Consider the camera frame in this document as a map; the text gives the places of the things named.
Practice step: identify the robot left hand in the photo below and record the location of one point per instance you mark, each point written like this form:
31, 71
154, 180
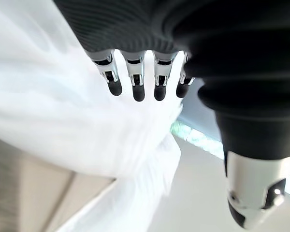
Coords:
207, 48

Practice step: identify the white bed sheet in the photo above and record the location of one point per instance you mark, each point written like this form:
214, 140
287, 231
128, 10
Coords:
75, 108

